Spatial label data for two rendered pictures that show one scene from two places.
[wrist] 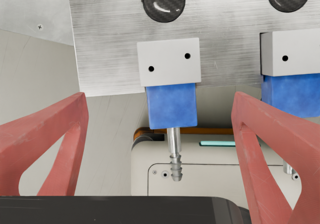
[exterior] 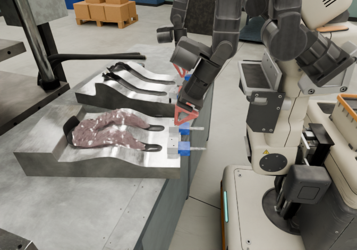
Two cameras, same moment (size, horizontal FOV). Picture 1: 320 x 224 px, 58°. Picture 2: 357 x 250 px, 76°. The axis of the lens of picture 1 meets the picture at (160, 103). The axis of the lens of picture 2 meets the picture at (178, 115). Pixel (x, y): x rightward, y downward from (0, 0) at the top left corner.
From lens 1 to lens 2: 0.63 m
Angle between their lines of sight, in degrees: 56
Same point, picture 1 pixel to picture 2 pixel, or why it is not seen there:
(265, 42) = (170, 130)
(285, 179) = (242, 179)
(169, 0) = (156, 148)
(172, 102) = (183, 145)
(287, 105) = (186, 126)
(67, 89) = not seen: outside the picture
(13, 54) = not seen: outside the picture
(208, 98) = (203, 232)
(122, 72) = (173, 157)
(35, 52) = not seen: outside the picture
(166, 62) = (172, 142)
